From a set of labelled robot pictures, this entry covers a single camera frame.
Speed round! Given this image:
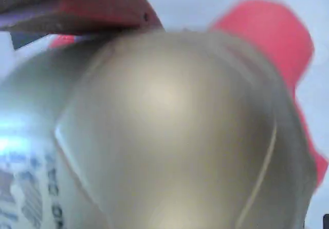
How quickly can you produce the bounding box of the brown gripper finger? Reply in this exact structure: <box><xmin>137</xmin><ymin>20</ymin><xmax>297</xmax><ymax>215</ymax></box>
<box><xmin>0</xmin><ymin>0</ymin><xmax>166</xmax><ymax>36</ymax></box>

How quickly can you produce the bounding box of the red turtle toy silver shell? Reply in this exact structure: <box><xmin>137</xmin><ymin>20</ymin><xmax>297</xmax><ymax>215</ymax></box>
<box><xmin>0</xmin><ymin>0</ymin><xmax>329</xmax><ymax>229</ymax></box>

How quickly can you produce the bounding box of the white tray with black stripes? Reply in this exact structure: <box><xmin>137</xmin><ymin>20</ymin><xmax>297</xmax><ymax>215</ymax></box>
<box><xmin>0</xmin><ymin>0</ymin><xmax>329</xmax><ymax>229</ymax></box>

